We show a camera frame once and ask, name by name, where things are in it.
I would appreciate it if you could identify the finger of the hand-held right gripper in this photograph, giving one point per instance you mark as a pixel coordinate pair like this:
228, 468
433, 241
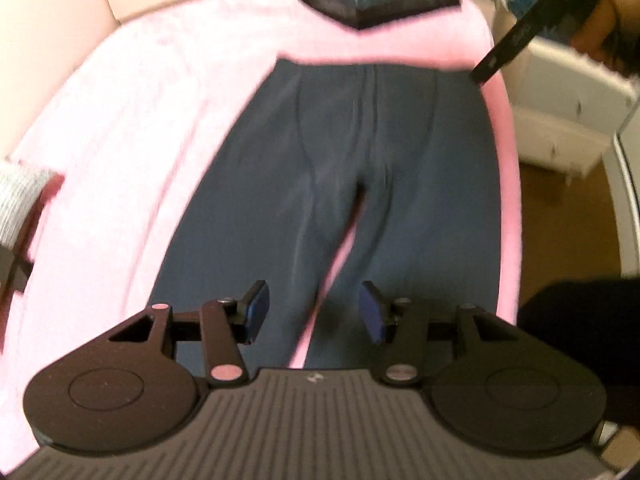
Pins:
530, 25

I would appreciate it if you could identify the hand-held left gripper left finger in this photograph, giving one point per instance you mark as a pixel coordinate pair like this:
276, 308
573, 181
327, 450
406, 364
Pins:
256, 310

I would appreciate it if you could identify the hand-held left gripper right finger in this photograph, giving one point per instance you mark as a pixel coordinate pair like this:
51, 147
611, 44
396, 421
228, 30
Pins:
372, 312

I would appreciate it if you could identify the dark grey pants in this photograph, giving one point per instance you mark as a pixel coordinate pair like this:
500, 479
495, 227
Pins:
300, 185

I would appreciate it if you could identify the person's right hand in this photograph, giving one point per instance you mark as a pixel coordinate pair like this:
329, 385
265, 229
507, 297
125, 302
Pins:
595, 25

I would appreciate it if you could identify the white cabinet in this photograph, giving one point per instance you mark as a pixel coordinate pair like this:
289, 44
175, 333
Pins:
560, 110

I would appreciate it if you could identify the black folded garment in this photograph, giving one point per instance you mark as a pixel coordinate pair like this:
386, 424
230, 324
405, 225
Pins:
350, 10

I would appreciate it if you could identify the pink fleece blanket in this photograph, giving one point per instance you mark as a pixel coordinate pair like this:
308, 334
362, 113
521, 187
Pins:
125, 135

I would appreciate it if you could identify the white knitted cloth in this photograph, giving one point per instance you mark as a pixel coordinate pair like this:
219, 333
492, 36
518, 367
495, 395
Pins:
25, 200

